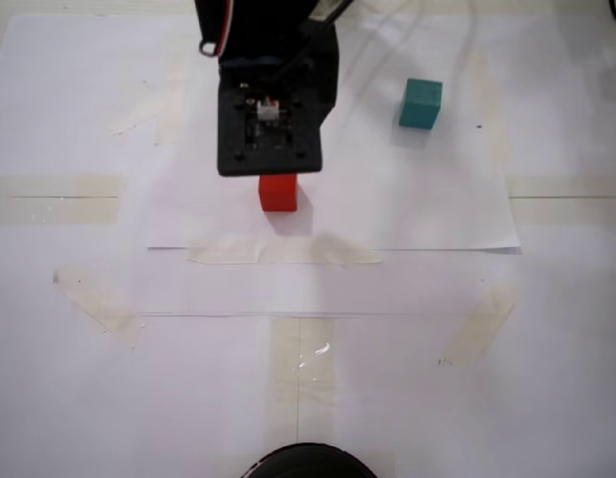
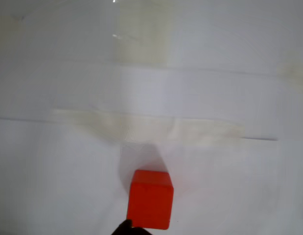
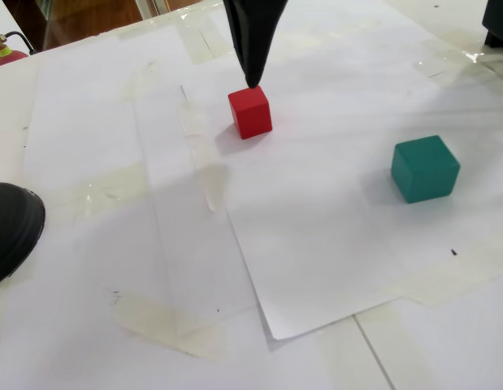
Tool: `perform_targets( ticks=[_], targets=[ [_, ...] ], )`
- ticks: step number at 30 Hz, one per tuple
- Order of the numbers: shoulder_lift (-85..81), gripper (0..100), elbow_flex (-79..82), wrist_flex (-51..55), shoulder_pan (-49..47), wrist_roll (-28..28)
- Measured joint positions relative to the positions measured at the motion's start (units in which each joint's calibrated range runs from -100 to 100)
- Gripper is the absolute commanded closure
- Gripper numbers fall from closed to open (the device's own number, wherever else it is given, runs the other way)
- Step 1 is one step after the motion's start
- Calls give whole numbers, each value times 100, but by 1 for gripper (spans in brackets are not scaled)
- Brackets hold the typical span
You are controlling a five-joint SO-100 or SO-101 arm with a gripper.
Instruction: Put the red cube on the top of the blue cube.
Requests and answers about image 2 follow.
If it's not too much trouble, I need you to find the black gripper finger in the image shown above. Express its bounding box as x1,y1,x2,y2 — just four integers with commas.
111,219,153,235

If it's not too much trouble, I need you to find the red cube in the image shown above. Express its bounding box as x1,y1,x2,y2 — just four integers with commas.
126,169,174,231

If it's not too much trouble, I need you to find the white paper sheet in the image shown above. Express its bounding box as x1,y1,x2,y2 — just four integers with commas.
0,117,303,235

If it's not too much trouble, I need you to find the clear tape strip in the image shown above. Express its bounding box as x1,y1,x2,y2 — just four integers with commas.
53,109,247,145

